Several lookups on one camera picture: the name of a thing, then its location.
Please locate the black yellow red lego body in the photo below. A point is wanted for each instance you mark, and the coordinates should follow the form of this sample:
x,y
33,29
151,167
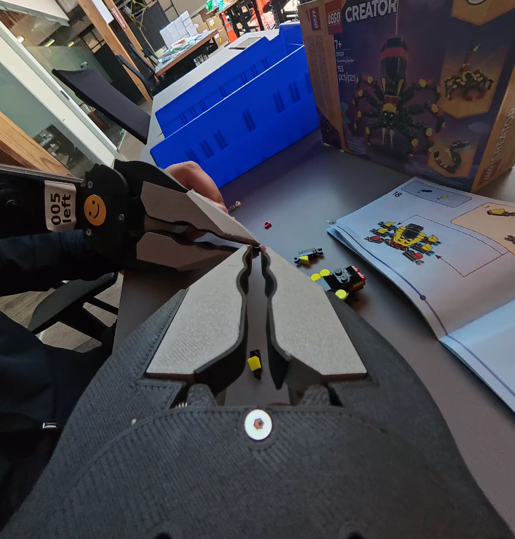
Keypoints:
x,y
341,280

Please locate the wooden support post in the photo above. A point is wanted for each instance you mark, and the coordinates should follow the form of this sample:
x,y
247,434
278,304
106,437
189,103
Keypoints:
x,y
114,46

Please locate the purple lego set box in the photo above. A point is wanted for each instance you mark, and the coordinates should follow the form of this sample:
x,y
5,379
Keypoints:
x,y
409,84

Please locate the orange object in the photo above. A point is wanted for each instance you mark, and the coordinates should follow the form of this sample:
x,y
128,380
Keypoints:
x,y
230,27

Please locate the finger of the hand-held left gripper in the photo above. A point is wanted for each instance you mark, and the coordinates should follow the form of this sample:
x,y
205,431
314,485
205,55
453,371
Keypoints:
x,y
169,252
190,208

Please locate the stack of white boxes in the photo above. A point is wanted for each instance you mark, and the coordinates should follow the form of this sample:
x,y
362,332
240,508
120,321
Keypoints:
x,y
177,25

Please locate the black flat panel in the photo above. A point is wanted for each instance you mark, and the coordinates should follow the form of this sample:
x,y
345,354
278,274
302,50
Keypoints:
x,y
102,101

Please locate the wooden beam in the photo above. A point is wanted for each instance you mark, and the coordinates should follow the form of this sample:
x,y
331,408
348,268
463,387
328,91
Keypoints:
x,y
22,139

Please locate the person's left forearm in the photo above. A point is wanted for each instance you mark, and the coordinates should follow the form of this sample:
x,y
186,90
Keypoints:
x,y
38,257

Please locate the lego instruction booklet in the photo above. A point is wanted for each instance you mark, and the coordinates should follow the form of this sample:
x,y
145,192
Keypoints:
x,y
451,273

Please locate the person's left hand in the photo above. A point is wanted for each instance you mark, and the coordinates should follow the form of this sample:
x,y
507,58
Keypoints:
x,y
198,177

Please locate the blue storage bin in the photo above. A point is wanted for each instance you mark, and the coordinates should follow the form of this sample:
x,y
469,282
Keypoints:
x,y
249,122
224,84

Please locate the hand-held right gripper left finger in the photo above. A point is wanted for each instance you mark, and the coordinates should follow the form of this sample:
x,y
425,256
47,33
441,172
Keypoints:
x,y
202,328

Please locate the black yellow lego leg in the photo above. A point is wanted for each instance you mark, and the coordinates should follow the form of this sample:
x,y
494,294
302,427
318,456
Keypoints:
x,y
308,256
254,363

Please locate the wooden worktable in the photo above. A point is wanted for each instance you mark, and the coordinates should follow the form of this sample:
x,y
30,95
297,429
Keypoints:
x,y
190,50

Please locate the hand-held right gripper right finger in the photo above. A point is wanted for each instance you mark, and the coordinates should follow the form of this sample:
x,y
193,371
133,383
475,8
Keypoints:
x,y
316,332

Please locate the person's torso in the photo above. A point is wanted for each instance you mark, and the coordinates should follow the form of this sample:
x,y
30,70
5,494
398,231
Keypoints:
x,y
30,379

